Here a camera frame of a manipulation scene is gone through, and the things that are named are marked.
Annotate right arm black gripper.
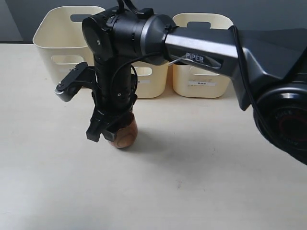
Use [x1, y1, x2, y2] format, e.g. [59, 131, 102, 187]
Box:
[86, 57, 137, 142]

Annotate brown wooden cup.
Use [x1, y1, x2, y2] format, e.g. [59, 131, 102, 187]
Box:
[109, 113, 138, 149]

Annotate right robot arm Piper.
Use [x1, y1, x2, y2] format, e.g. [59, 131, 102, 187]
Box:
[82, 7, 307, 163]

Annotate middle cream plastic bin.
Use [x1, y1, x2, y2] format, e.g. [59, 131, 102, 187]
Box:
[133, 61, 168, 98]

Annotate cream plastic bin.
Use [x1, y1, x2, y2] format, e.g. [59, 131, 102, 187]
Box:
[133, 61, 168, 98]
[33, 6, 105, 86]
[172, 13, 233, 98]

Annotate right cream plastic bin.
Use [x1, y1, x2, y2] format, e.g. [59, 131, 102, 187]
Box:
[172, 13, 233, 98]

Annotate left cream plastic bin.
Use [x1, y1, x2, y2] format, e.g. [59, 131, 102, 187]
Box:
[33, 6, 105, 86]

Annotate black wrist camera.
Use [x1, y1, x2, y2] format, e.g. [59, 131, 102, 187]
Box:
[55, 62, 96, 102]

